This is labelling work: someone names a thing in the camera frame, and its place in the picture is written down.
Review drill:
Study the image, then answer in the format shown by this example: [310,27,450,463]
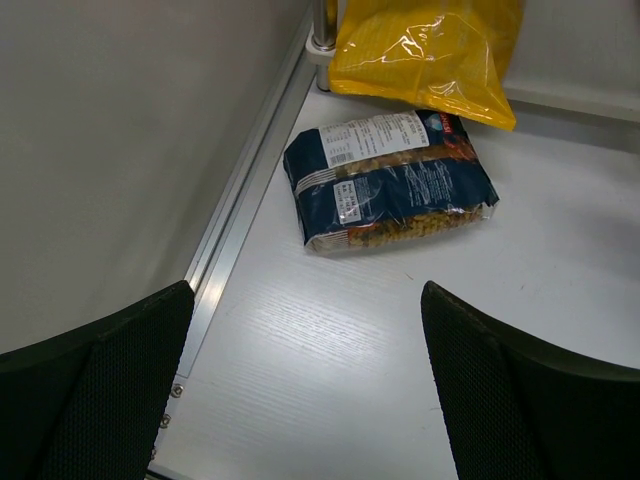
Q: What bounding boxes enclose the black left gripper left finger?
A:
[1,281,194,479]

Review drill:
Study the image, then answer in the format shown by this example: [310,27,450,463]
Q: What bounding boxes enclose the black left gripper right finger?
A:
[421,281,639,479]

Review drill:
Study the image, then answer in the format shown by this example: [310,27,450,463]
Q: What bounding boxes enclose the yellow pasta bag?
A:
[329,0,524,131]

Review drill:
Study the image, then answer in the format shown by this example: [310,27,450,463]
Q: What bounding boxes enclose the dark blue fusilli bag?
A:
[283,110,499,254]

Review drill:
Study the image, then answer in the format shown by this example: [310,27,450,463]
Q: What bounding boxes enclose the aluminium table edge rail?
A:
[145,9,315,479]

